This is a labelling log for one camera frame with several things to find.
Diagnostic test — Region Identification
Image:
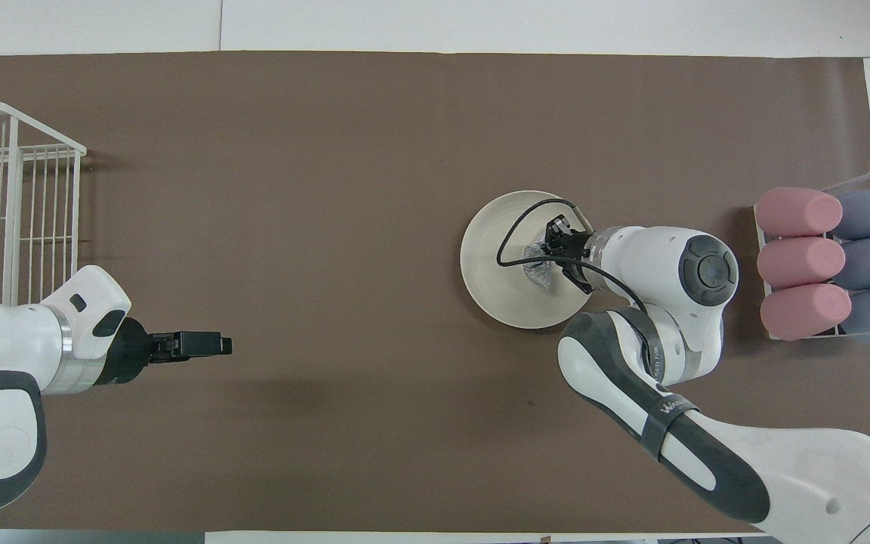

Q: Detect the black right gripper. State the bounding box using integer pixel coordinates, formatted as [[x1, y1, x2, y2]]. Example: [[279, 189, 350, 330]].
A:
[[542, 215, 596, 294]]

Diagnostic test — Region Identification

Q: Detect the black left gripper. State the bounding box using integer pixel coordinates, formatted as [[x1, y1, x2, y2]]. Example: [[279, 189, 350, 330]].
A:
[[106, 317, 234, 387]]

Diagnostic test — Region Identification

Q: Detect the silver mesh sponge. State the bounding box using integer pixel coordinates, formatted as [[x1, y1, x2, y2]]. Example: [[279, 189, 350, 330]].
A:
[[522, 242, 558, 292]]

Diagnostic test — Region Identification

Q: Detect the cream round plate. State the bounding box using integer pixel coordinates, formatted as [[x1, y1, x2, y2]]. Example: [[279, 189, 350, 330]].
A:
[[460, 190, 596, 330]]

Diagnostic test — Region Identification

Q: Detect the brown table mat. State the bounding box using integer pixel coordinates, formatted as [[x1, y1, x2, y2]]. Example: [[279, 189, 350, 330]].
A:
[[0, 51, 870, 533]]

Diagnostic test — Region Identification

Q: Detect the pink cup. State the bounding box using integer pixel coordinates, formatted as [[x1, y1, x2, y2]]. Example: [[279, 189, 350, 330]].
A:
[[754, 187, 844, 237], [757, 236, 847, 289], [760, 283, 853, 342]]

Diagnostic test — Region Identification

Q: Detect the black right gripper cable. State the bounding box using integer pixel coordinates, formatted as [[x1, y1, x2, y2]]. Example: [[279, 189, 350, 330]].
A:
[[497, 198, 666, 390]]

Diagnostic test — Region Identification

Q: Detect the white wire dish rack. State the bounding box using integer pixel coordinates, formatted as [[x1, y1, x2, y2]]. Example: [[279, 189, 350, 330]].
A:
[[0, 101, 88, 308]]

